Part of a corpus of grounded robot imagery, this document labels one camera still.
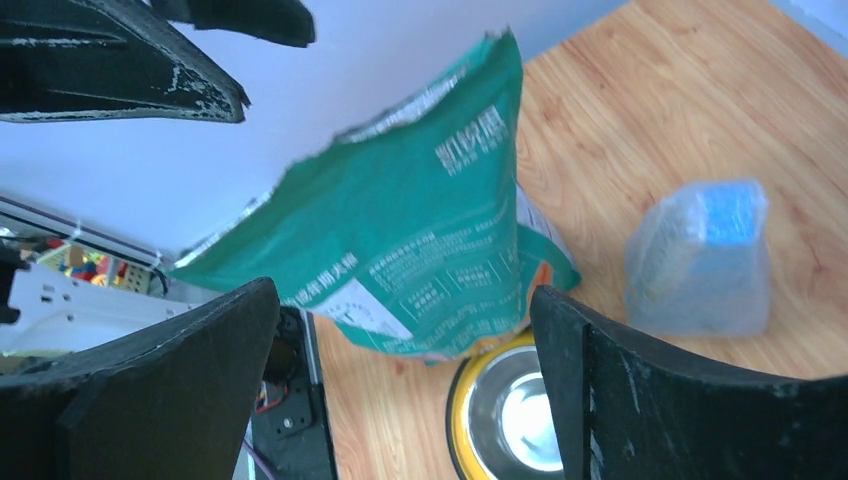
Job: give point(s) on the green pet food bag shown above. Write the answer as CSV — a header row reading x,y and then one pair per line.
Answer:
x,y
411,231

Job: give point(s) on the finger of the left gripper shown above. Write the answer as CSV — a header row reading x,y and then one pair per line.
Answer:
x,y
69,61
283,22

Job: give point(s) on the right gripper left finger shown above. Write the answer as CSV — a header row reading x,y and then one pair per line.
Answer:
x,y
170,401

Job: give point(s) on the yellow double pet bowl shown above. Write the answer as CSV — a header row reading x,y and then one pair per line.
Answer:
x,y
498,417

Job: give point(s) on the blue wrapped package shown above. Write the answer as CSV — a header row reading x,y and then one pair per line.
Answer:
x,y
698,264

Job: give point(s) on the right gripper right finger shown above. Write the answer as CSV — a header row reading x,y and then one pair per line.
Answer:
x,y
627,405

